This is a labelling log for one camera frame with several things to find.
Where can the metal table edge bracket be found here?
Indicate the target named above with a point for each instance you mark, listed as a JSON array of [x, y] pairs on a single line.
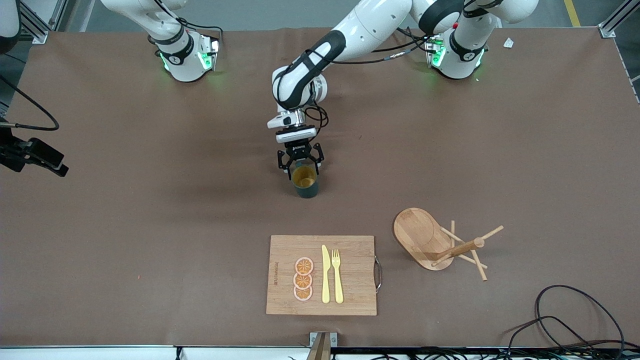
[[322, 345]]

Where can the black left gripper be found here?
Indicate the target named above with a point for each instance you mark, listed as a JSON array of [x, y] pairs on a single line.
[[300, 148]]

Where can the aluminium frame profile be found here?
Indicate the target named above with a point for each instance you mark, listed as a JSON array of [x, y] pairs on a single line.
[[40, 36], [612, 25]]

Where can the small white paper scrap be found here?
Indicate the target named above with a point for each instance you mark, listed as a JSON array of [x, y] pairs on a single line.
[[508, 43]]

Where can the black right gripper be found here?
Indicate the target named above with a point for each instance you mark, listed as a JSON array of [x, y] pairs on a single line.
[[19, 153]]

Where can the yellow plastic knife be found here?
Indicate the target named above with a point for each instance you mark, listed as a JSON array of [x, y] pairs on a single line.
[[326, 280]]

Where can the yellow plastic fork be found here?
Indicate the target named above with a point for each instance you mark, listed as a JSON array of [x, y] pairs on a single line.
[[338, 285]]

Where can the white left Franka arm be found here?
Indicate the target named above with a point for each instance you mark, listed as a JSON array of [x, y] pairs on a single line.
[[370, 25]]

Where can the dark green cup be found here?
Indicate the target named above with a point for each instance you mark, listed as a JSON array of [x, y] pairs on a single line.
[[306, 190]]

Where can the orange slice toy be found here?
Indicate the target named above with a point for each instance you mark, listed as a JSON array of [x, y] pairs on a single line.
[[304, 266]]

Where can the bamboo cutting board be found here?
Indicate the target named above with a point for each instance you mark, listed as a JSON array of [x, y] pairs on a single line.
[[355, 300]]

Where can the wooden mug tree stand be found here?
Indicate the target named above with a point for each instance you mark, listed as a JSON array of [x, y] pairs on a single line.
[[415, 235]]

